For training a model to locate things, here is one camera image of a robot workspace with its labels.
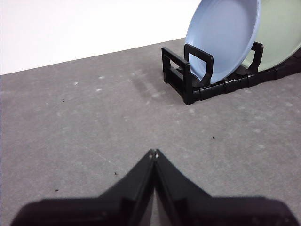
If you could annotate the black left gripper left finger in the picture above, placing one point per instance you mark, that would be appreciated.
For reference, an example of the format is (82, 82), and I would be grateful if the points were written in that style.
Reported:
(117, 207)

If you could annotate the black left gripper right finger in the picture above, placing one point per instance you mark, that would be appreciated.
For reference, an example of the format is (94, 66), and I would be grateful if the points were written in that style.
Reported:
(200, 209)

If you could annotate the blue round plate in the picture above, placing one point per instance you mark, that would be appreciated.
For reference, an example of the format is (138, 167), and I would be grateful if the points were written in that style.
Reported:
(223, 35)

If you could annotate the green round plate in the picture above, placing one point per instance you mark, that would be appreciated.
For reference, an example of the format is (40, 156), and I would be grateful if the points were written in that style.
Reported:
(279, 35)

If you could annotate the black plate rack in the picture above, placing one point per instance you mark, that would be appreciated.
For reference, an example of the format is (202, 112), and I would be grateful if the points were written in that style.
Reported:
(188, 89)

